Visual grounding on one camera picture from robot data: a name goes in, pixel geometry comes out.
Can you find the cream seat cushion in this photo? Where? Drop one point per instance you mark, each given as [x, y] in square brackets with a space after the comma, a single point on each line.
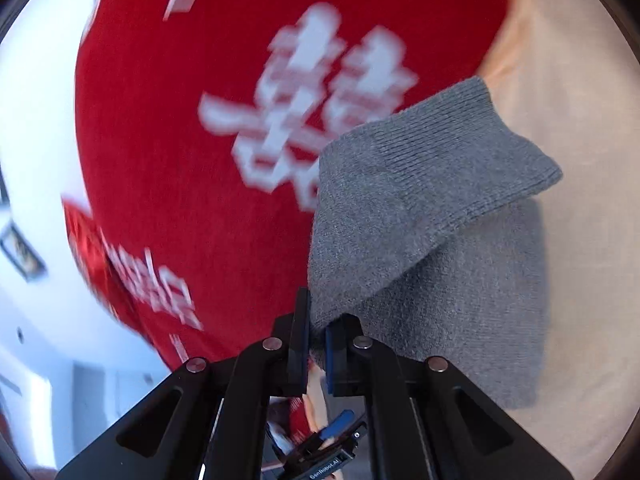
[590, 270]

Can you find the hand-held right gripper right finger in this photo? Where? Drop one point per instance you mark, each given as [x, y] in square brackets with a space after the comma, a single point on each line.
[330, 362]

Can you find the small grey knit garment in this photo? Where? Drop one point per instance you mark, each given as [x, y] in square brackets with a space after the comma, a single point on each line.
[400, 210]

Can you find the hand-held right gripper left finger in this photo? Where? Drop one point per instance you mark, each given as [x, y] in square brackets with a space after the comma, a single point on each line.
[299, 345]

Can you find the red printed sofa cover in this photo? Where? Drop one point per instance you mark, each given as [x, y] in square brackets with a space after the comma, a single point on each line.
[175, 160]

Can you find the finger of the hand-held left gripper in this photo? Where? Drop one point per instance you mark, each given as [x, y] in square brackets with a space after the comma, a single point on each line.
[336, 424]

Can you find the wall picture frame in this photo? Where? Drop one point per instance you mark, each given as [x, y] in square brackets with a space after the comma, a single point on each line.
[20, 253]

